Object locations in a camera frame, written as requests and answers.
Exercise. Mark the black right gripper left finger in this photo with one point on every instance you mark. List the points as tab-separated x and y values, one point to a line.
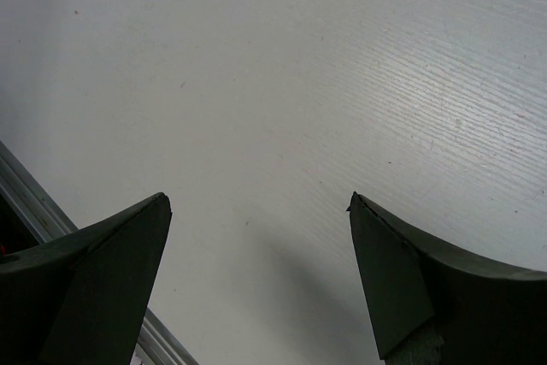
81	298

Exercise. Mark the aluminium table edge rail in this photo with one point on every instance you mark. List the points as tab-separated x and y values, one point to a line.
45	221

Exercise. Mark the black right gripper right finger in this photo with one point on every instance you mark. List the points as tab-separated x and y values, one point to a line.
432	302

